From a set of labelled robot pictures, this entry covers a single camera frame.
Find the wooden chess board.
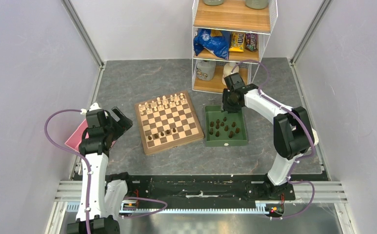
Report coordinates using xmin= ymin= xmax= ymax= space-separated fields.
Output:
xmin=134 ymin=90 xmax=204 ymax=155

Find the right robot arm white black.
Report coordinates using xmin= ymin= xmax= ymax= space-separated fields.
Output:
xmin=221 ymin=73 xmax=316 ymax=199

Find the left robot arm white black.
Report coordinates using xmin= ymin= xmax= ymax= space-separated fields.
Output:
xmin=66 ymin=103 xmax=135 ymax=234

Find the pink box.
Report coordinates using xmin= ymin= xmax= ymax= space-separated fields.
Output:
xmin=65 ymin=120 xmax=116 ymax=156

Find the green tray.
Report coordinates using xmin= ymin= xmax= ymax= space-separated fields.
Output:
xmin=204 ymin=105 xmax=249 ymax=147

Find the cream patterned bottle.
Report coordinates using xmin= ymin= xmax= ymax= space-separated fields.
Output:
xmin=221 ymin=62 xmax=239 ymax=87

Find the clear patterned jug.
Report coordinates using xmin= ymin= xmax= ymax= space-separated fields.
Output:
xmin=196 ymin=60 xmax=216 ymax=81

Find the blue snack bag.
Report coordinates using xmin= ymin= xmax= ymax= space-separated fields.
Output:
xmin=193 ymin=28 xmax=231 ymax=59

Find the yellow candy bag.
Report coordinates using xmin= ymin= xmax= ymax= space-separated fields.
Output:
xmin=229 ymin=32 xmax=245 ymax=52

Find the brown candy bag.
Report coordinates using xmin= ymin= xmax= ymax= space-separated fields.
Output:
xmin=245 ymin=33 xmax=258 ymax=52

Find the white paper roll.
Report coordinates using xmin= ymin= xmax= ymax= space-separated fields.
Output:
xmin=312 ymin=128 xmax=319 ymax=146

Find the green glass jar right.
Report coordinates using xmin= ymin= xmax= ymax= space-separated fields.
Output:
xmin=245 ymin=0 xmax=269 ymax=10

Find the green glass jar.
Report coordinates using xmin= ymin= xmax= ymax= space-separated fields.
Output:
xmin=203 ymin=0 xmax=225 ymax=6
xmin=245 ymin=0 xmax=269 ymax=10

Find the green glass jar left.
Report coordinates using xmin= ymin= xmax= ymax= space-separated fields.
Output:
xmin=203 ymin=0 xmax=225 ymax=6

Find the wire shelf with wood boards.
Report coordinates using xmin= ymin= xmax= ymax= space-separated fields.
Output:
xmin=192 ymin=0 xmax=278 ymax=93

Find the aluminium rail frame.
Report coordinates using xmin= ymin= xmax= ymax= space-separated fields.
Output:
xmin=55 ymin=181 xmax=348 ymax=215

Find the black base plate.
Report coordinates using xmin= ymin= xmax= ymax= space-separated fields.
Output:
xmin=103 ymin=175 xmax=296 ymax=201

